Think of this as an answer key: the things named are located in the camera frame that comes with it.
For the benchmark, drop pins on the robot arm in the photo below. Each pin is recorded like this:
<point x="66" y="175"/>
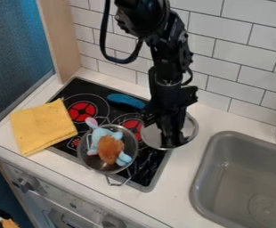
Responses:
<point x="164" y="35"/>

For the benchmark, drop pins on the toy sink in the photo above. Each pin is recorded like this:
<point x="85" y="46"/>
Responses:
<point x="243" y="184"/>

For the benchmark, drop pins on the silver lid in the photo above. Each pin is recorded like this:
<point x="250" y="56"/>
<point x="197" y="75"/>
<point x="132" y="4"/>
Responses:
<point x="152" y="135"/>

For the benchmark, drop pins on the blue plush animal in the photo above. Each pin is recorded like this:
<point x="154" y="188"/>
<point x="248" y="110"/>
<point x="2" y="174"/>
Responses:
<point x="109" y="147"/>

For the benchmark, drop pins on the yellow cloth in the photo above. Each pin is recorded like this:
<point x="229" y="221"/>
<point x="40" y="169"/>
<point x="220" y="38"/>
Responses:
<point x="41" y="126"/>

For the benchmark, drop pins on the blue tool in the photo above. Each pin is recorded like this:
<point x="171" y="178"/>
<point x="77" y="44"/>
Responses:
<point x="125" y="100"/>

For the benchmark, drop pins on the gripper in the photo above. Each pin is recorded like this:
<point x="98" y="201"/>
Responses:
<point x="172" y="98"/>

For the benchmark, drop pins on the silver pot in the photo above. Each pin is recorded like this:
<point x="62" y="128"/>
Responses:
<point x="94" y="161"/>

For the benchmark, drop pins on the toy stove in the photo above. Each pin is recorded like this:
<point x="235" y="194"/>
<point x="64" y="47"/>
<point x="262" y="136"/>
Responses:
<point x="81" y="111"/>

